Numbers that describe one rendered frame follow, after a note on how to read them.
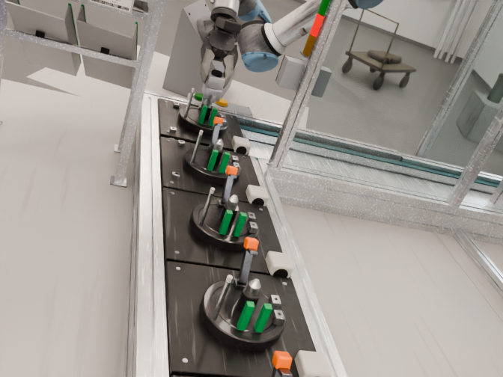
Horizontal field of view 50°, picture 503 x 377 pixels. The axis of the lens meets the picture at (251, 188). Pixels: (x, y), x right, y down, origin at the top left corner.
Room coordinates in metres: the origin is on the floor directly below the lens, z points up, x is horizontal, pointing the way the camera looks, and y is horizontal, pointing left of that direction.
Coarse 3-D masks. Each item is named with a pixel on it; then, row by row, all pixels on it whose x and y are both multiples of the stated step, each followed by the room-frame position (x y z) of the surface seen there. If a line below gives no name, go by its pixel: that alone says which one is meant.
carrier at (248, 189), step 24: (168, 144) 1.18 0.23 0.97; (192, 144) 1.23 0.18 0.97; (216, 144) 1.13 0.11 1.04; (168, 168) 1.07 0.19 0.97; (192, 168) 1.08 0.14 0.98; (216, 168) 1.11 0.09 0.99; (240, 168) 1.15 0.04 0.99; (192, 192) 1.01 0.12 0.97; (216, 192) 1.04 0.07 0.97; (240, 192) 1.08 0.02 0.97; (264, 192) 1.08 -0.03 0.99
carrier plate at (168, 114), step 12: (168, 108) 1.40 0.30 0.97; (180, 108) 1.43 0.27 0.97; (168, 120) 1.32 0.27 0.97; (228, 120) 1.47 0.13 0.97; (168, 132) 1.25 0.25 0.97; (180, 132) 1.27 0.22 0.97; (192, 132) 1.30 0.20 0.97; (228, 132) 1.39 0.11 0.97; (240, 132) 1.42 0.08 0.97; (204, 144) 1.27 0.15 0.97; (228, 144) 1.31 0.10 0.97
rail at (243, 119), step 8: (152, 96) 1.47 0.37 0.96; (160, 96) 1.49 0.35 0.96; (168, 96) 1.51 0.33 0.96; (192, 104) 1.50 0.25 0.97; (200, 104) 1.54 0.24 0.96; (224, 112) 1.55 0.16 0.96; (232, 112) 1.57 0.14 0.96; (240, 120) 1.55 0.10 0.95; (248, 120) 1.56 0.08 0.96; (256, 120) 1.58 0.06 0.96; (264, 120) 1.61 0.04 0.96; (272, 120) 1.63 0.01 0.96; (264, 128) 1.58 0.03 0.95; (272, 128) 1.59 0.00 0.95; (280, 128) 1.60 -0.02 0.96
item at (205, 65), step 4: (208, 52) 1.40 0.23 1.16; (212, 52) 1.41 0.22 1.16; (204, 56) 1.39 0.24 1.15; (208, 56) 1.40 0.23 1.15; (212, 56) 1.40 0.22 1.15; (204, 60) 1.39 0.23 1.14; (208, 60) 1.39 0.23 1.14; (212, 60) 1.40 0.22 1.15; (204, 64) 1.38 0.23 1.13; (208, 64) 1.38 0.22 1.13; (204, 68) 1.37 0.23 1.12; (208, 68) 1.38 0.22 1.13; (200, 72) 1.41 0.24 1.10; (204, 72) 1.37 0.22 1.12; (204, 76) 1.37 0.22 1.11; (204, 80) 1.36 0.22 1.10
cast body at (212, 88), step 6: (210, 72) 1.39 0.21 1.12; (216, 72) 1.37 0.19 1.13; (210, 78) 1.35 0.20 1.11; (216, 78) 1.36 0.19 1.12; (222, 78) 1.37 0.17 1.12; (204, 84) 1.38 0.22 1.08; (210, 84) 1.35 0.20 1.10; (216, 84) 1.36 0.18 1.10; (222, 84) 1.36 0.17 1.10; (204, 90) 1.36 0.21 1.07; (210, 90) 1.35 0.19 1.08; (216, 90) 1.35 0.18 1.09; (204, 96) 1.34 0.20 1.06; (210, 96) 1.35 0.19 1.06; (216, 96) 1.35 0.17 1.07
